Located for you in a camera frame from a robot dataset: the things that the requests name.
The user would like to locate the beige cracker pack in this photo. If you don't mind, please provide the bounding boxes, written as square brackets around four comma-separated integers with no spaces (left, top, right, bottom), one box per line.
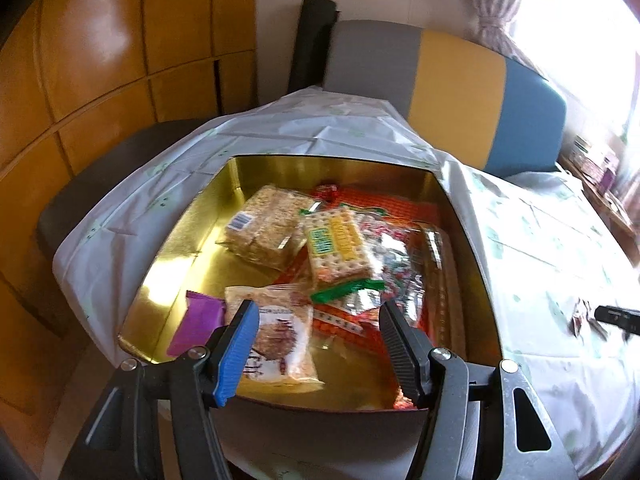
[217,184,322,271]

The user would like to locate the red gold gift box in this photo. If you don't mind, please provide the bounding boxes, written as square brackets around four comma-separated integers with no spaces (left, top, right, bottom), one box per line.
[118,155,502,413]

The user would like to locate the green yellow cracker pack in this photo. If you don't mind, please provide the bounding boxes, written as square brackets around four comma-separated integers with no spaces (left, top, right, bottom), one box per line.
[302,206,384,304]

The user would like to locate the gold brown snack bag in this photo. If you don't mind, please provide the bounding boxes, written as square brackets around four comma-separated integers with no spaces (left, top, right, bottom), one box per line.
[419,223,466,358]

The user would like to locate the grey yellow blue headboard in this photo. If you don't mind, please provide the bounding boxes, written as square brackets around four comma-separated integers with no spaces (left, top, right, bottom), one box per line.
[323,20,566,178]

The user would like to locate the wooden side desk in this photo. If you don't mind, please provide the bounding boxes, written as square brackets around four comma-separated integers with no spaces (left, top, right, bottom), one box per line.
[559,151,639,266]

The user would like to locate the purple snack packet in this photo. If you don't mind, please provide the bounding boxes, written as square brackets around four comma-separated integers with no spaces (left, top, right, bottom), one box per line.
[167,290,226,358]

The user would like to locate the orange small snack packet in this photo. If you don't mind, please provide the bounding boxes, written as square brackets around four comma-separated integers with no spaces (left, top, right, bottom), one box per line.
[224,283,323,392]

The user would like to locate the black rolled mat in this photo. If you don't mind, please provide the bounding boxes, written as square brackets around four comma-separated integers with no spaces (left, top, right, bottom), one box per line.
[288,0,340,93]

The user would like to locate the purple small box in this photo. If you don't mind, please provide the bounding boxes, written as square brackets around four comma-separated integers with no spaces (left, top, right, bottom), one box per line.
[597,167,616,196]

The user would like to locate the large orange rice-cracker bag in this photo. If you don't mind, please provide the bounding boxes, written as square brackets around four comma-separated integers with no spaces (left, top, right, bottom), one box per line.
[311,183,440,353]

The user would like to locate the white green-cloud tablecloth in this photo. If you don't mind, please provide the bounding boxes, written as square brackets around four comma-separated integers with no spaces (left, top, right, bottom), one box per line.
[53,87,639,474]

